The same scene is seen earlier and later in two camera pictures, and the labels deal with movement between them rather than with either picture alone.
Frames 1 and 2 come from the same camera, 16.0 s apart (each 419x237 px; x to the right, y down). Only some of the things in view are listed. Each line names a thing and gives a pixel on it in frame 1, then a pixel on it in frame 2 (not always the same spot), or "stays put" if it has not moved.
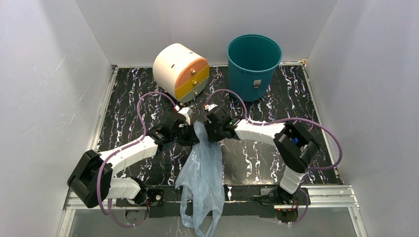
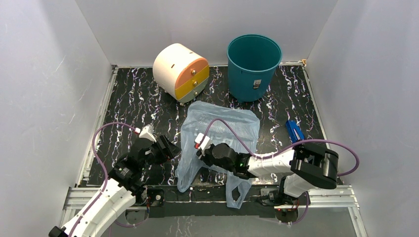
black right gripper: (208, 126) -> (203, 154)
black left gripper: (192, 139) -> (172, 150)
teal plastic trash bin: (252, 60) stays put
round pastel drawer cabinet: (180, 72) stays put
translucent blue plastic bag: (202, 184) -> (238, 128)
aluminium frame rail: (321, 198) stays put
